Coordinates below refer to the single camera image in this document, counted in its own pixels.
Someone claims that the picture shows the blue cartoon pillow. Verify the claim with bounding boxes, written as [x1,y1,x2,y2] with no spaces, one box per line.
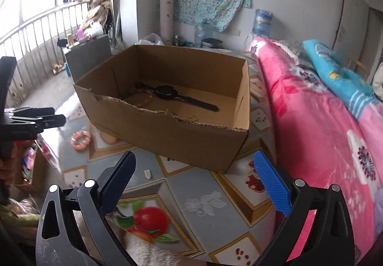
[303,40,382,119]

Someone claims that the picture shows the brown cardboard box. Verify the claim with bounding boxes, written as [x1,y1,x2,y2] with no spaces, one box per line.
[75,45,250,172]

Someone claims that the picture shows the black purple smart watch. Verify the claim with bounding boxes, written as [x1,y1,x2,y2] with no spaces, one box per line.
[135,82,220,112]

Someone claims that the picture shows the metal balcony railing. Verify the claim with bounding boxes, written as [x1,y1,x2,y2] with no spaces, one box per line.
[1,0,89,108]

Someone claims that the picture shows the pink floral quilt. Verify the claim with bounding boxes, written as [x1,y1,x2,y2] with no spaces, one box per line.
[252,38,382,260]

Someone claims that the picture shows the blue water jug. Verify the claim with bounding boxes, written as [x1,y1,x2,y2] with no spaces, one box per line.
[252,9,273,38]

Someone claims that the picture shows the fruit pattern tablecloth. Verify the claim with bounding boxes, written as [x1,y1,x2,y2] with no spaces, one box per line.
[58,50,276,265]

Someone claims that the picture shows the small white object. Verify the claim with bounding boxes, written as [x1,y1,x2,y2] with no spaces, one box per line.
[144,169,152,179]

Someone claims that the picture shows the wooden chair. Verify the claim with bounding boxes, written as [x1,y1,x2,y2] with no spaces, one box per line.
[347,57,370,80]

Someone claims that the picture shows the pink orange bead bracelet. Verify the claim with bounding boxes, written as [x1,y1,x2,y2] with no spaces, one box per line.
[71,130,93,152]

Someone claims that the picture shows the brown paper bag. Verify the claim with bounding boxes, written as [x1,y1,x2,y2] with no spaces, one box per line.
[14,145,49,193]

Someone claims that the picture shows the clear plastic bottle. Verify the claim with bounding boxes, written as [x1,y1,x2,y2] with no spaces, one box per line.
[194,20,213,48]

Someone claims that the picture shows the white fluffy towel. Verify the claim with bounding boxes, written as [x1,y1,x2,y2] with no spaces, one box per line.
[125,233,188,265]

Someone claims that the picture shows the pink paper roll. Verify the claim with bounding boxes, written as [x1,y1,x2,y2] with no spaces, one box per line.
[160,0,174,45]

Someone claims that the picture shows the white plastic bag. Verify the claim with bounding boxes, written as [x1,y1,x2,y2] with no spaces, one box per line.
[138,33,164,45]

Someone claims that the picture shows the white water dispenser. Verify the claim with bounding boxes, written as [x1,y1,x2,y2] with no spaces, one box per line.
[244,33,262,52]

